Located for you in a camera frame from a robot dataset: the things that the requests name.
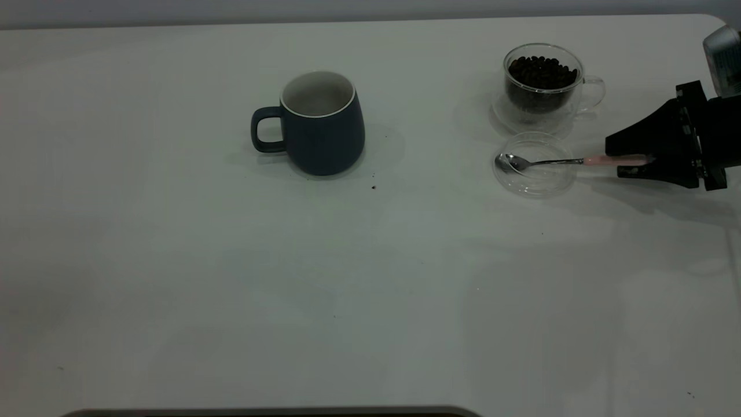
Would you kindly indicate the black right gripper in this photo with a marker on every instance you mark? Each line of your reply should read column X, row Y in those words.
column 718, row 133

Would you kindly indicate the dark grey ceramic mug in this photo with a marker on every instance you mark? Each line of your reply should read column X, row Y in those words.
column 324, row 145

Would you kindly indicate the clear round glass lid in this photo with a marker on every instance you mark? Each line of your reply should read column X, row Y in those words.
column 535, row 184

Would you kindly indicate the coffee beans in glass cup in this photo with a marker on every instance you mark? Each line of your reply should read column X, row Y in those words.
column 541, row 75

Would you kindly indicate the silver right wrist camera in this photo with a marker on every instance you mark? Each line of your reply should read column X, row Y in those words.
column 726, row 61

